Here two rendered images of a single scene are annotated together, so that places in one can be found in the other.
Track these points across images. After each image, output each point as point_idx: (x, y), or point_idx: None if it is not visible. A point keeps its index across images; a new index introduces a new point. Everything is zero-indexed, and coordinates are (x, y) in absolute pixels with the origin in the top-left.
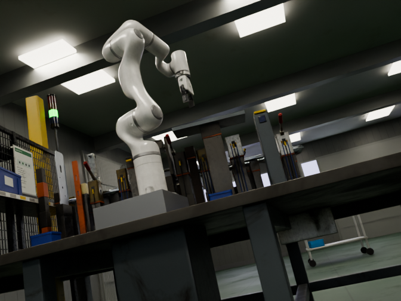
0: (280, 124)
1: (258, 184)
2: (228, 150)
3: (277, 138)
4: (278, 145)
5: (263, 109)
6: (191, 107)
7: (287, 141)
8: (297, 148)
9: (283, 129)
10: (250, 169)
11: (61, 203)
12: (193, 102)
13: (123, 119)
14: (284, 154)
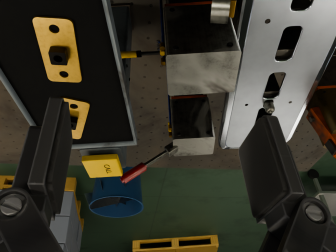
0: (147, 161)
1: (237, 16)
2: (164, 22)
3: (172, 132)
4: (174, 117)
5: (88, 174)
6: (253, 132)
7: (168, 133)
8: (240, 143)
9: (168, 155)
10: (286, 36)
11: None
12: (249, 190)
13: None
14: (168, 103)
